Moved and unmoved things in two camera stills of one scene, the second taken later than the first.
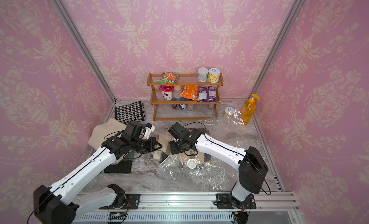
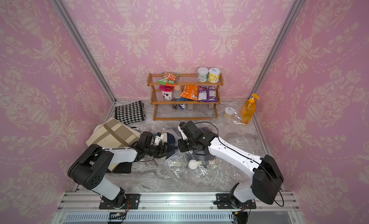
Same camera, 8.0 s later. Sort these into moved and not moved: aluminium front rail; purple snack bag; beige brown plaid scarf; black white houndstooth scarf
Moved: beige brown plaid scarf
Not moved: purple snack bag; black white houndstooth scarf; aluminium front rail
